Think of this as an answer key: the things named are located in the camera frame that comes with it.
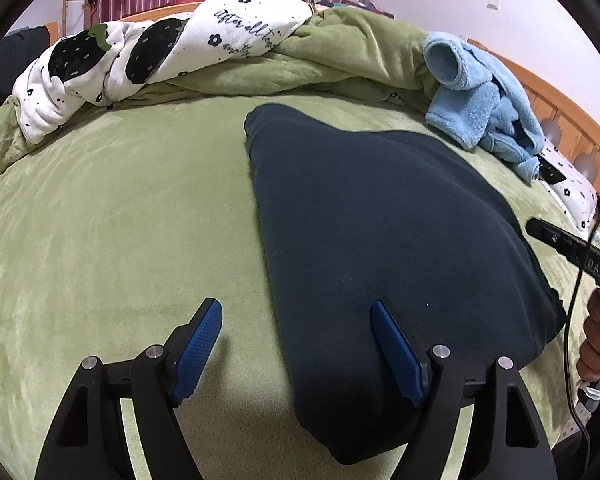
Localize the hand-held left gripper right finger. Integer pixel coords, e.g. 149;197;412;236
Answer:
370;300;560;480

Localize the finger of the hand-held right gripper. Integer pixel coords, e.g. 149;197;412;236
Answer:
526;216;577;262

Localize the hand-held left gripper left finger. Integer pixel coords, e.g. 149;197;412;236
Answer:
34;298;224;480

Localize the dark navy sweater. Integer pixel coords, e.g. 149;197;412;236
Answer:
243;103;567;466

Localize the person's right hand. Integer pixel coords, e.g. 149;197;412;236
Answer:
577;302;600;387

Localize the white floral pillow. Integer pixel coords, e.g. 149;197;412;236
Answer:
534;139;600;232

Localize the light blue fleece garment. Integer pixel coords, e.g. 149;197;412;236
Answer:
422;31;547;185

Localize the green fleece bed sheet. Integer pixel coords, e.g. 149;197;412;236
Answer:
0;87;600;480

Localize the crumpled green fleece blanket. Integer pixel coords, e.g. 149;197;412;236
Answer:
0;6;443;177

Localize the white strawberry print quilt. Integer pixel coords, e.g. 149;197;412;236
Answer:
11;0;313;145

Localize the dark cloth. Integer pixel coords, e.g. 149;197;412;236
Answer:
0;25;49;107

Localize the wooden coat rack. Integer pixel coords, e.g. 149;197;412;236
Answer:
57;0;101;36

